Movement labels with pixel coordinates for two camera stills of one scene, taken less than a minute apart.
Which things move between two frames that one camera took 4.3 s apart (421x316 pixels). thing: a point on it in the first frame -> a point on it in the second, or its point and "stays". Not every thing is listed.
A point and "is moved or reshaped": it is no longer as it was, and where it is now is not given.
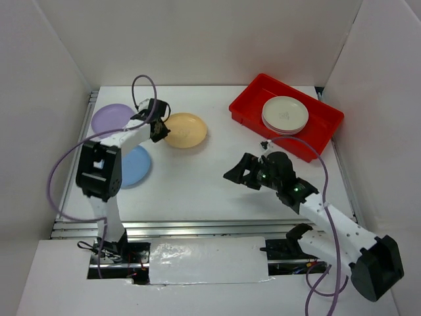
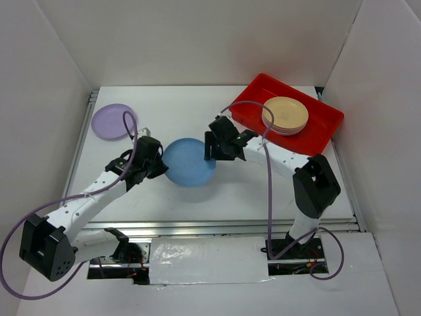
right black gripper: (250, 162) -> (211, 139)
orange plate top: (187, 130) -> (289, 112)
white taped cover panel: (193, 260) stays
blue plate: (135, 164) is moved or reshaped
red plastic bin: (321, 124) stays
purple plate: (110, 116) stays
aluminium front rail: (87, 228) stays
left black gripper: (162, 135) -> (160, 169)
